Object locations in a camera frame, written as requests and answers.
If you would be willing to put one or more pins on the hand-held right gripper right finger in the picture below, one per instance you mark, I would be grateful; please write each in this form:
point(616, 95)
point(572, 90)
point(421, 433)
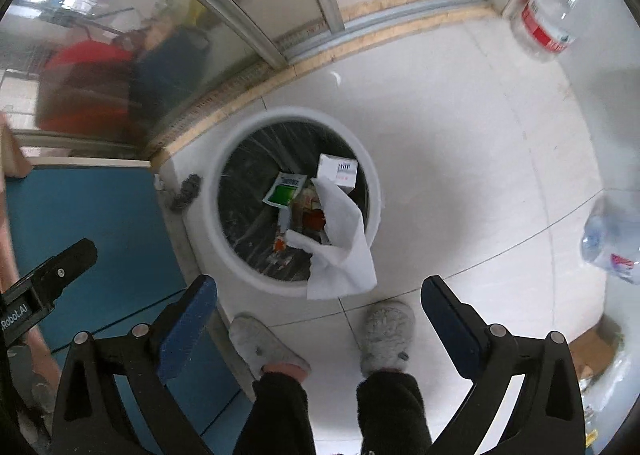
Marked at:
point(450, 330)

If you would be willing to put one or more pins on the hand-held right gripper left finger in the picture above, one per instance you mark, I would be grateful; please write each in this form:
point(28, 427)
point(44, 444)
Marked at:
point(187, 330)

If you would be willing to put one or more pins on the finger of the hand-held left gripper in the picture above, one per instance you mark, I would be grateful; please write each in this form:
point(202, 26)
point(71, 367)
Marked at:
point(65, 265)

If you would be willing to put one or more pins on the white round trash bin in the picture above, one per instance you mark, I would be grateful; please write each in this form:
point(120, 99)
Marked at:
point(210, 245)

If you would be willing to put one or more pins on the large white tissue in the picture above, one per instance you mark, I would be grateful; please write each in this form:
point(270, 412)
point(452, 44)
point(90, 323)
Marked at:
point(345, 255)

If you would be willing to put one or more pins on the green white sachet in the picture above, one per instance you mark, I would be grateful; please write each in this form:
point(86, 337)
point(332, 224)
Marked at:
point(284, 191)

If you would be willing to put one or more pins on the white pink toothpaste box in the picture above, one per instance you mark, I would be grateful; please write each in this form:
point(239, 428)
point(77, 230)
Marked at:
point(337, 171)

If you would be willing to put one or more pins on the blue base cabinet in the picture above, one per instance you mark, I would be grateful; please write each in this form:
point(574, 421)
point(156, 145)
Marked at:
point(115, 235)

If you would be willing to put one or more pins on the grey fuzzy slipper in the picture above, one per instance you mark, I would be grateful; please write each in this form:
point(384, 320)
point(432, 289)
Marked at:
point(387, 340)
point(265, 342)

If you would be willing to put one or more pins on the person's right leg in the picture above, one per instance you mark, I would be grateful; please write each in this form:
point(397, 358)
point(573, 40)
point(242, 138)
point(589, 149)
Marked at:
point(395, 415)

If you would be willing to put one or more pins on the person's leg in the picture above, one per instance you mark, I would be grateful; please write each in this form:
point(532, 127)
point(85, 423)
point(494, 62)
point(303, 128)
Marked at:
point(395, 415)
point(277, 415)

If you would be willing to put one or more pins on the person's left leg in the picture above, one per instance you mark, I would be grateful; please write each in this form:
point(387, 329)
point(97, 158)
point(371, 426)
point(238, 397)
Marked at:
point(277, 415)

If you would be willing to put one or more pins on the steel wool scrubber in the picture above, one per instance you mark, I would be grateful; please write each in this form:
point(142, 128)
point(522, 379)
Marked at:
point(186, 194)

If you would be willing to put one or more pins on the brown cardboard box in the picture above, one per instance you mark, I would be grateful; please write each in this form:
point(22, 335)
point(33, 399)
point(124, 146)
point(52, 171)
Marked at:
point(595, 350)

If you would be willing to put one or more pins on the red plastic tub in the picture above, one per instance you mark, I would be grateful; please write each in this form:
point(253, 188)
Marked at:
point(85, 85)

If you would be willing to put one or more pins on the blue label water bottle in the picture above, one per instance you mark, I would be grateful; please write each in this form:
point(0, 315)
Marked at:
point(612, 240)

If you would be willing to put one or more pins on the glass sliding door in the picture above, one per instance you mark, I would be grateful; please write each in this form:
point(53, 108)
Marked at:
point(125, 10)

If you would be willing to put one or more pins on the metal door floor track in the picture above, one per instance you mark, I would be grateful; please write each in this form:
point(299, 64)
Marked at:
point(360, 25)

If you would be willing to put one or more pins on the red label water bottle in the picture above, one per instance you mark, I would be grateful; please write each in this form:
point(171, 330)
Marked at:
point(547, 5)

